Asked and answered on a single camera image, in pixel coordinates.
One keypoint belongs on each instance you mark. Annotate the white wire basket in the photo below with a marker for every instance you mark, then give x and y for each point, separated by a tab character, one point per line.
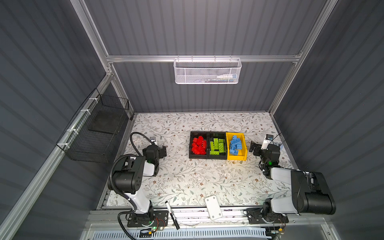
205	71

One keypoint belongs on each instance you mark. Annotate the blue lego row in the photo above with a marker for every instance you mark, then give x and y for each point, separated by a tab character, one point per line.
233	146
239	145

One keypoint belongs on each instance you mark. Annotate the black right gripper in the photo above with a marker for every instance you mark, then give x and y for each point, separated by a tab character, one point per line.
258	149

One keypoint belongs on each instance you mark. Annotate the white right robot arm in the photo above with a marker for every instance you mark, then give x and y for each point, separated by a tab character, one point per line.
310	192

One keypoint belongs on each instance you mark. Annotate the black bin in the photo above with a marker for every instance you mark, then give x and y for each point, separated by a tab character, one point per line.
191	145
219	135

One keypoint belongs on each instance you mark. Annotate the black marker pen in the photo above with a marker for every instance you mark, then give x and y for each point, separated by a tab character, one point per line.
172	215

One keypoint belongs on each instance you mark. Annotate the black bin middle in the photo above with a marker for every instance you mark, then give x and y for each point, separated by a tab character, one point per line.
219	135

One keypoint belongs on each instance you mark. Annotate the black wire basket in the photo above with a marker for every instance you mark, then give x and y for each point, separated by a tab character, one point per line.
96	136

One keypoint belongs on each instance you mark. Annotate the black bin left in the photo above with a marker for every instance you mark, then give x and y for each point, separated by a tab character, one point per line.
191	145

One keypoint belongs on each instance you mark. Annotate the white tube in basket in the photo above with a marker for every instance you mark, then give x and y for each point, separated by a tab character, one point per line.
228	77

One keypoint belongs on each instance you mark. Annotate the green lego brick right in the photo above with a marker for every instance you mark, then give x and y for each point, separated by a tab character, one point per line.
212	146

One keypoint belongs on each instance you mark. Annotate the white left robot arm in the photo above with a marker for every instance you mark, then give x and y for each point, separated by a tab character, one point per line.
125	179

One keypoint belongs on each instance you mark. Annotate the yellow plastic bin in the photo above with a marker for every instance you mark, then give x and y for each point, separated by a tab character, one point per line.
242	153

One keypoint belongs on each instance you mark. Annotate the light blue stapler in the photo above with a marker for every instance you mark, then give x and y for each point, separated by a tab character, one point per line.
281	145

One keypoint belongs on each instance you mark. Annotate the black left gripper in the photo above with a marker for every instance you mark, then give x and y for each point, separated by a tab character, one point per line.
161	151

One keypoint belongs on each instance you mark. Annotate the aluminium rail base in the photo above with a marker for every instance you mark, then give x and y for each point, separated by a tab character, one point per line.
194	223

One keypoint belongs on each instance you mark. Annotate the green lego row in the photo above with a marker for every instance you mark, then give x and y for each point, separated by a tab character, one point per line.
215	153
221	147
216	143

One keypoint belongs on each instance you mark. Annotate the blue lego brick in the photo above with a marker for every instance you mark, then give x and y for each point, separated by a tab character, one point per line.
235	140
234	152

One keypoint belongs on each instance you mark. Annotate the white plastic plate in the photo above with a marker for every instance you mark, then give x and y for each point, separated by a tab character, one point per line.
213	207

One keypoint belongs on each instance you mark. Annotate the red lego row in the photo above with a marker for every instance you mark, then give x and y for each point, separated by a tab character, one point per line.
198	151
200	140

